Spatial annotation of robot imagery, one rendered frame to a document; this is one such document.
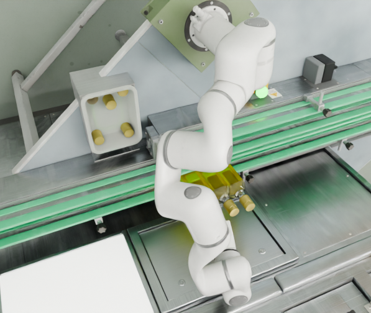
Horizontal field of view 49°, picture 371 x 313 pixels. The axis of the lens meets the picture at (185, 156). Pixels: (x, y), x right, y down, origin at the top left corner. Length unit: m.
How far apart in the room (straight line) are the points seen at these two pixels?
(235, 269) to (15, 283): 0.70
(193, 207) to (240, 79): 0.30
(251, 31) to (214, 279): 0.59
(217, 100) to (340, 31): 0.95
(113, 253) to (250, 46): 0.80
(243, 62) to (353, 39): 0.96
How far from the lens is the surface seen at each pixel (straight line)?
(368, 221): 1.59
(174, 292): 1.27
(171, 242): 1.37
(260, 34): 0.95
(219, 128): 0.81
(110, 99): 1.29
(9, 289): 1.39
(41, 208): 1.33
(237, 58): 0.88
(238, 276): 1.03
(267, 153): 1.57
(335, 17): 1.68
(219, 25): 1.16
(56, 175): 1.40
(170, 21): 1.21
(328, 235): 1.50
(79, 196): 1.33
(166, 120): 1.39
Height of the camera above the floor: 1.89
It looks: 45 degrees down
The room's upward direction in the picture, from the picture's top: 146 degrees clockwise
